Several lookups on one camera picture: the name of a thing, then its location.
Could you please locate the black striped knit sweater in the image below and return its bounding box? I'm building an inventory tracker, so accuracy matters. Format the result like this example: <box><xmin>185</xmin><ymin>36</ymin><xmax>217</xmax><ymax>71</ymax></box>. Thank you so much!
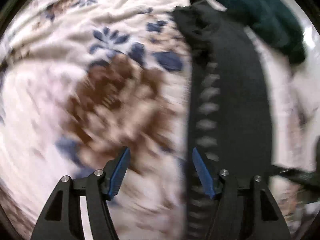
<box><xmin>172</xmin><ymin>0</ymin><xmax>272</xmax><ymax>239</ymax></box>

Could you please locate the floral bed sheet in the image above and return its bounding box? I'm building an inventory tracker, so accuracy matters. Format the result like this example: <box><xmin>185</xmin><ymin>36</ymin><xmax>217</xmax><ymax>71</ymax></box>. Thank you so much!
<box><xmin>1</xmin><ymin>0</ymin><xmax>319</xmax><ymax>239</ymax></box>

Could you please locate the dark teal fleece blanket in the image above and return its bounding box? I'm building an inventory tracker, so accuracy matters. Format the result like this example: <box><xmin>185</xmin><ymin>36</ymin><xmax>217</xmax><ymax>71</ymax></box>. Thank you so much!
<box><xmin>215</xmin><ymin>0</ymin><xmax>306</xmax><ymax>65</ymax></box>

